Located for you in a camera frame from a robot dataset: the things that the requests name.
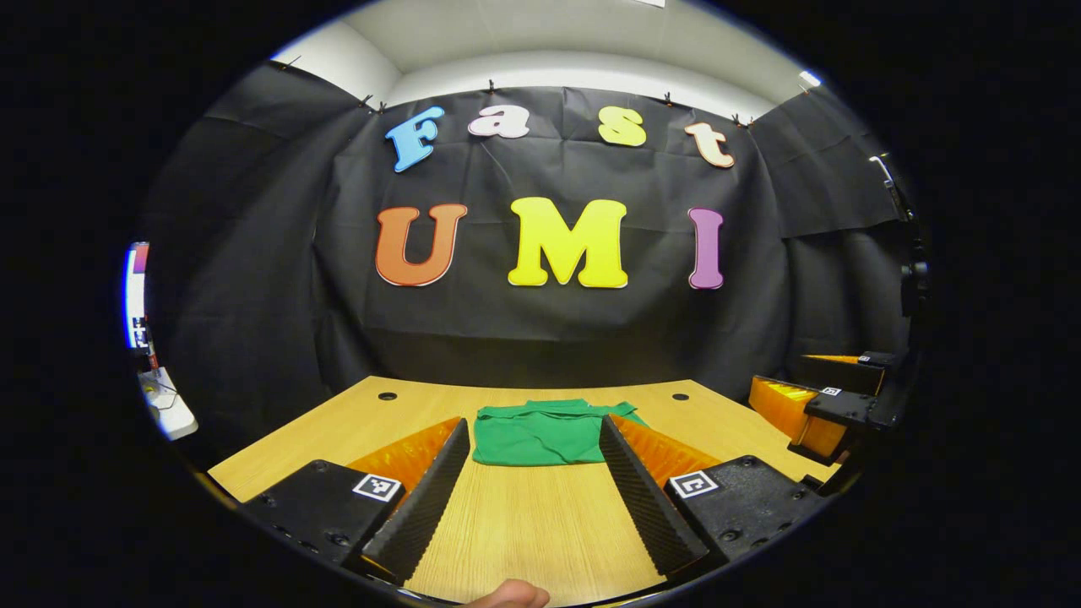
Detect green T-shirt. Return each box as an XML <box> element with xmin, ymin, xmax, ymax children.
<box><xmin>471</xmin><ymin>399</ymin><xmax>649</xmax><ymax>467</ymax></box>

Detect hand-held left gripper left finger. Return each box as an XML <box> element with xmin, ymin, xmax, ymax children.
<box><xmin>241</xmin><ymin>416</ymin><xmax>471</xmax><ymax>585</ymax></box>

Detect bright monitor screen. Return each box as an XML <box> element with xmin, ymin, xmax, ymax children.
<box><xmin>124</xmin><ymin>242</ymin><xmax>151</xmax><ymax>351</ymax></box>

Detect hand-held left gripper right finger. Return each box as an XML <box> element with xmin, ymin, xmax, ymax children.
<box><xmin>598</xmin><ymin>414</ymin><xmax>827</xmax><ymax>580</ymax></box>

